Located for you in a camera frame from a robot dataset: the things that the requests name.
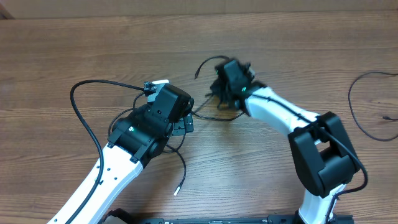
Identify black cable white-tipped plug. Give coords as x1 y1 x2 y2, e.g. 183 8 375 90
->
163 135 187 197

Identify black thin USB cable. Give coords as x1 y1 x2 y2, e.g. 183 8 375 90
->
348 71 398 142

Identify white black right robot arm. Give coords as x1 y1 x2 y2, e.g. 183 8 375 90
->
210 58 364 223

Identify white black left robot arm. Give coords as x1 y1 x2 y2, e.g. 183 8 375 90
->
50 80 194 223

